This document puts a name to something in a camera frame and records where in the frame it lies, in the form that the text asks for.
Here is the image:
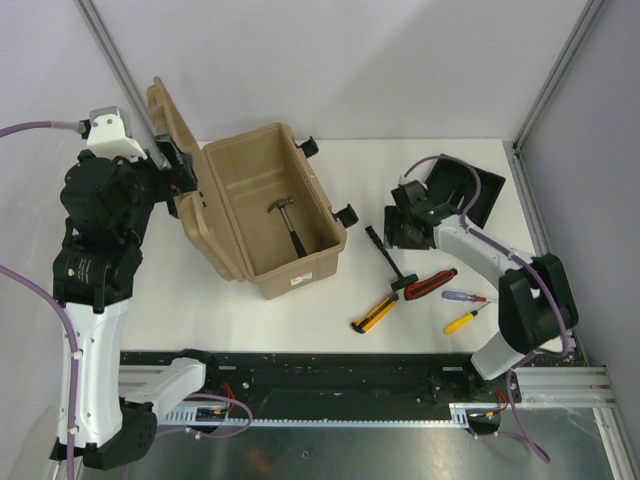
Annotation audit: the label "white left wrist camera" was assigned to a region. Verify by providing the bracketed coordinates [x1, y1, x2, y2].
[76, 106, 149, 162]

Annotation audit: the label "black rubber mallet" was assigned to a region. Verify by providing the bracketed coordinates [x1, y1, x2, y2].
[365, 226, 418, 291]

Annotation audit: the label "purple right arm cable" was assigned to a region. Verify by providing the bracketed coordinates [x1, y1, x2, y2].
[404, 154, 574, 464]

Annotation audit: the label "tan plastic tool box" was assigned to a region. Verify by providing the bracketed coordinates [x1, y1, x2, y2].
[146, 77, 358, 299]

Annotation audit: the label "grey slotted cable duct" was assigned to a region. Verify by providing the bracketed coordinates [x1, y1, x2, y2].
[164, 402, 501, 429]

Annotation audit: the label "yellow handle screwdriver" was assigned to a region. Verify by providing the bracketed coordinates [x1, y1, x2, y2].
[443, 302, 491, 335]

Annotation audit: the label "aluminium corner post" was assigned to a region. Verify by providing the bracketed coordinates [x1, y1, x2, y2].
[512, 0, 609, 154]
[74, 0, 156, 145]

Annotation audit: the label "steel claw hammer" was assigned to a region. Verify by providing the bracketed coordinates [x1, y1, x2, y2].
[267, 197, 307, 258]

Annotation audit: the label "blue handle screwdriver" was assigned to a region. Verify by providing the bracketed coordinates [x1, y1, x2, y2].
[441, 290, 498, 303]

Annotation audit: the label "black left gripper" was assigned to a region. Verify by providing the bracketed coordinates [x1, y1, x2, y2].
[105, 133, 197, 247]

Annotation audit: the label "red black pliers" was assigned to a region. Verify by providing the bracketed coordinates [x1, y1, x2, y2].
[404, 268, 458, 301]

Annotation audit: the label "yellow black utility knife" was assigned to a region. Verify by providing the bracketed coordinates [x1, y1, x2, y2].
[350, 292, 399, 334]

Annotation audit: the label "left aluminium corner post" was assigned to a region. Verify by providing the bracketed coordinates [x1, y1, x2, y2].
[74, 0, 156, 145]

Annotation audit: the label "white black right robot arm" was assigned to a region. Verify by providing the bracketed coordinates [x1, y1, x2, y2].
[385, 181, 579, 401]

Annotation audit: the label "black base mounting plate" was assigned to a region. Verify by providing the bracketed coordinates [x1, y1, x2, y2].
[120, 349, 521, 403]

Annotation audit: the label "black tool box tray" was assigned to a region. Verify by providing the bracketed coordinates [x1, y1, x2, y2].
[425, 156, 506, 228]

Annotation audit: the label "right aluminium corner post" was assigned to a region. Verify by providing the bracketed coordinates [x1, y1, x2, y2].
[512, 0, 609, 154]

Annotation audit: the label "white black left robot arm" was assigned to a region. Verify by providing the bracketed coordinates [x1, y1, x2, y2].
[52, 135, 221, 470]

